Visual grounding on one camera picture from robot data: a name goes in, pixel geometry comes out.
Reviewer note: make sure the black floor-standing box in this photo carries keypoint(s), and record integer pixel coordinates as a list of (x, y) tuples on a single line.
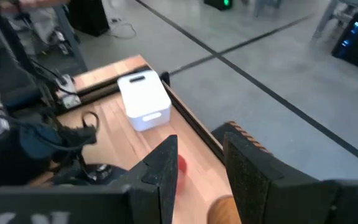
[(89, 15)]

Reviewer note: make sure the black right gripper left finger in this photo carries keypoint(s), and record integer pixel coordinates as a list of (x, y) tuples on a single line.
[(157, 186)]

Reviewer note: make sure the grey metal table leg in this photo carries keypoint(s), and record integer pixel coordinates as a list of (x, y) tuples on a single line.
[(323, 21)]

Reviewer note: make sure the white storage bin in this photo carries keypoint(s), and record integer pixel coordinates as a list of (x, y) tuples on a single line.
[(145, 96)]

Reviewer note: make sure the silver arm base bracket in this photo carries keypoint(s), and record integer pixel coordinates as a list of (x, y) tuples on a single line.
[(68, 93)]

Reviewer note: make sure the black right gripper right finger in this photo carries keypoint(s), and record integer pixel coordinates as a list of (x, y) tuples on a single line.
[(259, 193)]

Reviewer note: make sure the black device with green light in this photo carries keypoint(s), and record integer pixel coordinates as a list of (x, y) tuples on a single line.
[(219, 3)]

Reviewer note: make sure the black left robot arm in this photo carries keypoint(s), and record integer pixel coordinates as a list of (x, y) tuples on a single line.
[(11, 77)]

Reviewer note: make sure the orange cup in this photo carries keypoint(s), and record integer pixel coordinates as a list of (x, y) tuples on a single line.
[(182, 168)]

